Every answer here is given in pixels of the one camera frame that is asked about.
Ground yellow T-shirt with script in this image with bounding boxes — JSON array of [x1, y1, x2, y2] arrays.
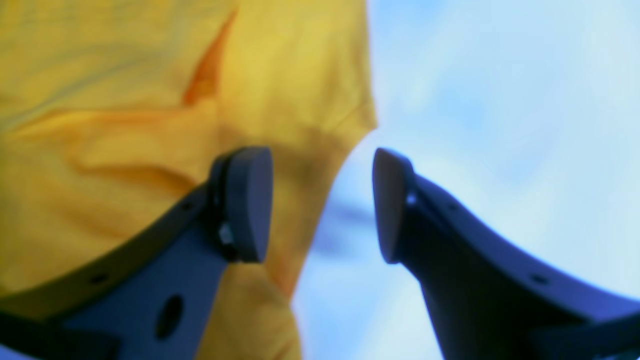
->
[[0, 0, 377, 360]]

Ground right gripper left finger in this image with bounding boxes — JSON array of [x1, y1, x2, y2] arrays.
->
[[0, 146, 274, 360]]

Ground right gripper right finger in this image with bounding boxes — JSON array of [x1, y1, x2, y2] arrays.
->
[[372, 148, 640, 360]]

